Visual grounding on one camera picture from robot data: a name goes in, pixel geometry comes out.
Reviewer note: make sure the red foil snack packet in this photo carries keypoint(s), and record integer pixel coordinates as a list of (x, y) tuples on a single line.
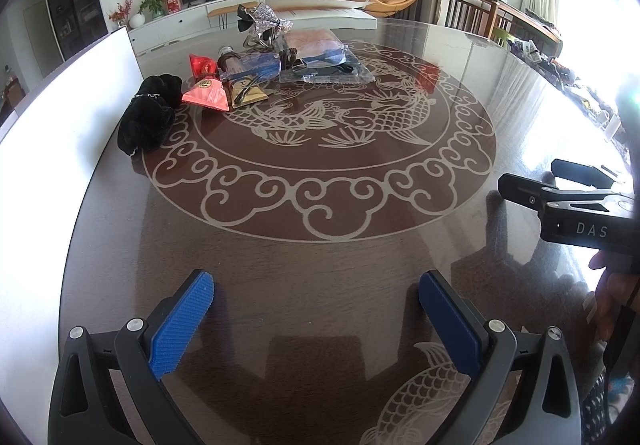
[(202, 65)]

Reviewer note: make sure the white foam board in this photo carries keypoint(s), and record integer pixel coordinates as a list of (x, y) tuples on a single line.
[(60, 165)]

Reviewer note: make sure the pile of cluttered small items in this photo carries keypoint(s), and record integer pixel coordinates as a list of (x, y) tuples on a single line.
[(565, 75)]

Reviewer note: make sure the white flat box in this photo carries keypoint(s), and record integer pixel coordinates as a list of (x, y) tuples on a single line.
[(330, 17)]

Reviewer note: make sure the wooden slat-back chair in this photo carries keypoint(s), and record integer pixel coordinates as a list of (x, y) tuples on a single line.
[(465, 10)]

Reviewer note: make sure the silver rhinestone bow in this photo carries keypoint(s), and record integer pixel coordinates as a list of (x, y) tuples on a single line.
[(270, 19)]

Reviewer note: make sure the black bow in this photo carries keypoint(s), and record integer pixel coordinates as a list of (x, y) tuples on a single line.
[(246, 17)]

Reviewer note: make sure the wooden bench hairpin legs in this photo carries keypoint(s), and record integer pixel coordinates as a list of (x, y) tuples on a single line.
[(232, 9)]

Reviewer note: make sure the red gold-emblem packet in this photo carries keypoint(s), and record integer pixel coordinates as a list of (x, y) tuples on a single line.
[(210, 95)]

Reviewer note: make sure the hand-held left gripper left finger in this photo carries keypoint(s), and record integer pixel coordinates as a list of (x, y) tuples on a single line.
[(182, 320)]

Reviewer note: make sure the black velvet cloth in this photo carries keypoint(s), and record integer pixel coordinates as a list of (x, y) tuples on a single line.
[(147, 115)]

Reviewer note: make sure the silver hair clip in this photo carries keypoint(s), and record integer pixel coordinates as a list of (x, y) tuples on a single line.
[(260, 41)]

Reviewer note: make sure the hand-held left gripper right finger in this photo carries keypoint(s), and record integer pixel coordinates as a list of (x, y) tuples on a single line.
[(450, 320)]

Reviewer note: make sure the person's right hand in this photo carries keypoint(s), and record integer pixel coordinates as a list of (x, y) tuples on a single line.
[(615, 290)]

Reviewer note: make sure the white television cabinet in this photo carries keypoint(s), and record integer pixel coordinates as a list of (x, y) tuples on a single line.
[(180, 22)]

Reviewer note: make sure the dark patterned clothing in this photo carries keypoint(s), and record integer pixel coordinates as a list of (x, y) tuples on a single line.
[(605, 410)]

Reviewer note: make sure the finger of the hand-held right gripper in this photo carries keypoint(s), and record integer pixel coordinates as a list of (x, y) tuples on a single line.
[(520, 187), (575, 172)]

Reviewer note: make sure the green potted plant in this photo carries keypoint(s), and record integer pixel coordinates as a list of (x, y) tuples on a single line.
[(154, 4)]

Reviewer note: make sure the red flowers in vase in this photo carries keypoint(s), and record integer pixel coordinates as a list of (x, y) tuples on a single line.
[(120, 14)]

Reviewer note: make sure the silver gold cosmetic tube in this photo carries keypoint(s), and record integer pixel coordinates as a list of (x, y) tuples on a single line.
[(247, 92)]

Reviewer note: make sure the clear plastic bag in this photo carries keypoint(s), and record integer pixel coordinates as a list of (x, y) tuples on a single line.
[(350, 72)]

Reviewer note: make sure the red gift bag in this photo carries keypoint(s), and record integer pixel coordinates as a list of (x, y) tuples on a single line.
[(173, 2)]

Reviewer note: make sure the orange packet in clear wrap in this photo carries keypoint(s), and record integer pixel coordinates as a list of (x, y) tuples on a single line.
[(312, 41)]

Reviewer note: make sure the white round vase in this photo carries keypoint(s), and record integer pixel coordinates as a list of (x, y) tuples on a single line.
[(138, 20)]

